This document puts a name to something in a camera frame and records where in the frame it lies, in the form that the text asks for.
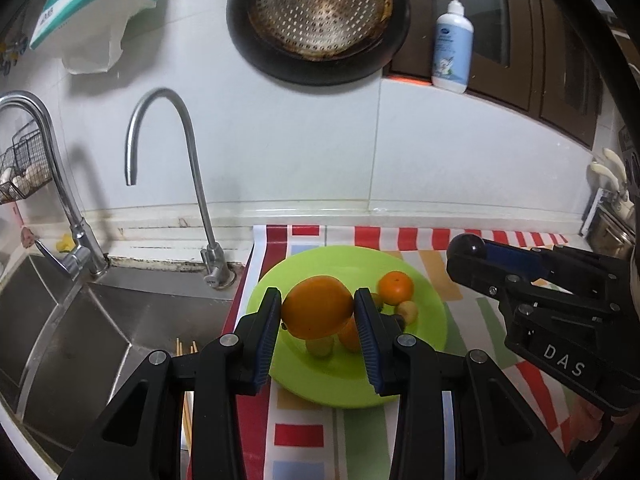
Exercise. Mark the green plate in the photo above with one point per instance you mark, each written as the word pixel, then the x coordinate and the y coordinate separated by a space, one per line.
pixel 425 330

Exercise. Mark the wall hook rail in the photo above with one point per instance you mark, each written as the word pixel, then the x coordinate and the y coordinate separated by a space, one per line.
pixel 12 50

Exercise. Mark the large steel faucet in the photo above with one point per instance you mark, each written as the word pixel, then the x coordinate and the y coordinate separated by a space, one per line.
pixel 75 230

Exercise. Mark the white knife rack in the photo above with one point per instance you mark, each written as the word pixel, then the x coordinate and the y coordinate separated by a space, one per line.
pixel 590 210

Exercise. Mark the garlic bulb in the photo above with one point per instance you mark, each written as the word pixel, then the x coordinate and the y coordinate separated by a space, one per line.
pixel 7 176
pixel 34 173

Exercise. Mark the small yellow object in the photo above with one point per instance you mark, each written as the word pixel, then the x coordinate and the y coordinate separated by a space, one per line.
pixel 65 244

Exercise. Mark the yellow round fruit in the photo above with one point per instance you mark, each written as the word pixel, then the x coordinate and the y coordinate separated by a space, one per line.
pixel 409 311

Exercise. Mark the perforated metal strainer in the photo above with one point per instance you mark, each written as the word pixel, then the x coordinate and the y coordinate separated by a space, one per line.
pixel 320 15

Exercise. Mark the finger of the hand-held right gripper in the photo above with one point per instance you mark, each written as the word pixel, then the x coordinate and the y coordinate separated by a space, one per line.
pixel 475 272
pixel 510 257

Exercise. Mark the dark wooden cabinet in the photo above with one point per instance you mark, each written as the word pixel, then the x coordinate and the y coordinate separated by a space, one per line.
pixel 500 25

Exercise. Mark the medium orange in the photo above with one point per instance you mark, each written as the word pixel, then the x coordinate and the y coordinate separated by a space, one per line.
pixel 317 307

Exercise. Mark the black frying pan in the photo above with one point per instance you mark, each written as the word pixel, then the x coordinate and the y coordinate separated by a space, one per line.
pixel 300 67

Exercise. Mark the small green fruit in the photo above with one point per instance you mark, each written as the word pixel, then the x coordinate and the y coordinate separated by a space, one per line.
pixel 320 347

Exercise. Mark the thin gooseneck faucet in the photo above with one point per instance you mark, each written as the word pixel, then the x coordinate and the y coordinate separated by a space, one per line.
pixel 215 270

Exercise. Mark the stainless steel sink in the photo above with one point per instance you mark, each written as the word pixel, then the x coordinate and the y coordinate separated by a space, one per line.
pixel 125 335

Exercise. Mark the stainless steel pot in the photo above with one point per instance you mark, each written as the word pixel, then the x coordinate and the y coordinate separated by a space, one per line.
pixel 615 235

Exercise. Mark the striped colourful tablecloth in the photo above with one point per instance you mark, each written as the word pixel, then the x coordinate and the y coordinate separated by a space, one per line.
pixel 360 440

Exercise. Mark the small orange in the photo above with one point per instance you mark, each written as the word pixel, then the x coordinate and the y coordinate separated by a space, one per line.
pixel 395 287

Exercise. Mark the large orange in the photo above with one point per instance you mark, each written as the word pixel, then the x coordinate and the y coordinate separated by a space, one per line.
pixel 350 335

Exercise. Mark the blue white pump bottle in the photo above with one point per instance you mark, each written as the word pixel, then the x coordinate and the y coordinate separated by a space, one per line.
pixel 452 50

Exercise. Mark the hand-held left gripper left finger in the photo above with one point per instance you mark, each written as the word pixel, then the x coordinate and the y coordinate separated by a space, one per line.
pixel 267 345

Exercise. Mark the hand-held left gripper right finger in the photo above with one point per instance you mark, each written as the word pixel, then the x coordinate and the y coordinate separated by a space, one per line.
pixel 370 350

